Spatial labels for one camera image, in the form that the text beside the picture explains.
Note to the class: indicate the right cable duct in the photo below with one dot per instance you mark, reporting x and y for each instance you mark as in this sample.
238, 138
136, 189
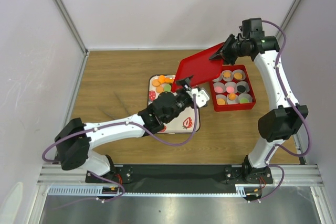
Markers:
254, 190

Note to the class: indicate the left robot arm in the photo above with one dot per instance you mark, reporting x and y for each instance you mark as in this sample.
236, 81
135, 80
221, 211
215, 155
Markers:
76, 142

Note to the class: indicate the metal serving tongs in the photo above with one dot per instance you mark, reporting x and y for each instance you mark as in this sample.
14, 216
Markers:
116, 109

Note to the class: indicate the orange flower cookie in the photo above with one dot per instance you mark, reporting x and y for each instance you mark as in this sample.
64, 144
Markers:
226, 74

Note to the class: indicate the left cable duct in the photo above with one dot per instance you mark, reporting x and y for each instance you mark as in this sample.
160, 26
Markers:
85, 190

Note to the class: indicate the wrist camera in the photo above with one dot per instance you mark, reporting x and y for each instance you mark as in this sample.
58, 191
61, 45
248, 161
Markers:
200, 97
252, 28

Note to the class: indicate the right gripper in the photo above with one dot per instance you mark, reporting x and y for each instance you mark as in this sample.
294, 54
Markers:
223, 54

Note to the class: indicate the round waffle cookie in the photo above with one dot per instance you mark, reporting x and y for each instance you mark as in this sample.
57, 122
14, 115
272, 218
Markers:
238, 76
221, 101

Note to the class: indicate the green cookie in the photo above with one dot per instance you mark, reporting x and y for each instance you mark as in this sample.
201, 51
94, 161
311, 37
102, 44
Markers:
243, 101
167, 88

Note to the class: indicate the orange swirl cookie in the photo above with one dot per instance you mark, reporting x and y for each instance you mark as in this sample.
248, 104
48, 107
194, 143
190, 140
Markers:
232, 96

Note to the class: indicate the pink cookie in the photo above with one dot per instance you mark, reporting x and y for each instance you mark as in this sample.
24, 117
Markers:
218, 89
230, 89

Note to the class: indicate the waffle cookie top left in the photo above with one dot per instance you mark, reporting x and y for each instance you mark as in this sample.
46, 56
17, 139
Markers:
156, 83

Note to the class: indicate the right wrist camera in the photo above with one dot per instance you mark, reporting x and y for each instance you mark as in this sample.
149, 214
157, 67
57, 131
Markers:
252, 28

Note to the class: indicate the red box lid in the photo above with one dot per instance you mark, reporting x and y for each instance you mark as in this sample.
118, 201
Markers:
200, 67

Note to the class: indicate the orange fish cookie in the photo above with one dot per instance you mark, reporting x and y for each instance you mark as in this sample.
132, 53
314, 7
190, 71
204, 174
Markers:
169, 80

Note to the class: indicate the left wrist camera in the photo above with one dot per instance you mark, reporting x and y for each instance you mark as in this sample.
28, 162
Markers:
200, 97

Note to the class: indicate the plain orange round cookie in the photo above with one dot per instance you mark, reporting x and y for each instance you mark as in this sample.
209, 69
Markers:
159, 89

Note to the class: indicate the white strawberry tray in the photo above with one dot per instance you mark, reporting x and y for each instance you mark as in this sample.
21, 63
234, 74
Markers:
174, 121

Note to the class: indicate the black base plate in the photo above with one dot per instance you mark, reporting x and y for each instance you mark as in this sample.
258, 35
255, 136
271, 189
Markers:
186, 179

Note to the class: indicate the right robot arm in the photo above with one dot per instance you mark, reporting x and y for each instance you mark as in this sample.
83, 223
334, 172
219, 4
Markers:
285, 114

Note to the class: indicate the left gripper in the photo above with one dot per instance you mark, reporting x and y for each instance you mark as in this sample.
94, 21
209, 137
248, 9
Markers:
185, 88

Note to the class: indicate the cable duct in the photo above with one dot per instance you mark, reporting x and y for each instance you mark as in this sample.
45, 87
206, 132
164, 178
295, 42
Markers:
85, 190
254, 190

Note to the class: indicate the red cookie box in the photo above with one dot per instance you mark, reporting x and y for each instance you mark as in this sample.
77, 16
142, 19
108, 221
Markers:
234, 107

